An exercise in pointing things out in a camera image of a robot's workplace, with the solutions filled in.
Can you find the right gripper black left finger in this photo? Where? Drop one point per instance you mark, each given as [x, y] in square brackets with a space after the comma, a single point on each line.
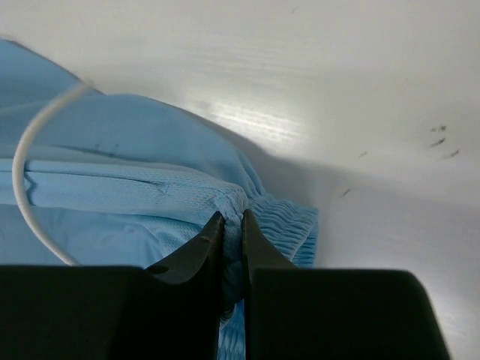
[170, 310]

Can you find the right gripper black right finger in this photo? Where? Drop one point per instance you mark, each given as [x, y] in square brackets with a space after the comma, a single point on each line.
[302, 313]

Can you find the light blue shorts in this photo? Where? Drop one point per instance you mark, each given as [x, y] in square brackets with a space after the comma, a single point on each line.
[126, 180]

